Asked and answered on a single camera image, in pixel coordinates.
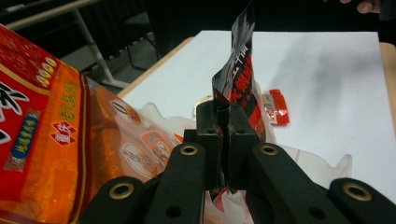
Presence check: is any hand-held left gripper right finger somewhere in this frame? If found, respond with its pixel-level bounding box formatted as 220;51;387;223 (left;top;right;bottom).
227;104;262;191

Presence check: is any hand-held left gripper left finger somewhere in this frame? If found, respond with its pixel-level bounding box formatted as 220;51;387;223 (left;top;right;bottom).
183;101;231;191

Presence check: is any black and red sauce packet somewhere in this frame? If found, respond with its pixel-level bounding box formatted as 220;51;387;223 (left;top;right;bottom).
211;0;266;142

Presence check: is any orange clear-window packet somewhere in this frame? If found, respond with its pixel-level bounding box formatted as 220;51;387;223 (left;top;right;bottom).
83;77;183;200

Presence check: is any red and orange printed packet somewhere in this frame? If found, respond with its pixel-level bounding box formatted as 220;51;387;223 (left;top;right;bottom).
0;23;92;224

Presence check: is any small red sachet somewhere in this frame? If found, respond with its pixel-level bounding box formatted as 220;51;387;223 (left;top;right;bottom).
262;89;290;126

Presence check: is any dark chair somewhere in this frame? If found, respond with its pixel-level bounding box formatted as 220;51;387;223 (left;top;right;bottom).
123;11;161;71

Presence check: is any grey metal stand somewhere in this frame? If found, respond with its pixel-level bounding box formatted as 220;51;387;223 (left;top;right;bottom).
0;0;131;91

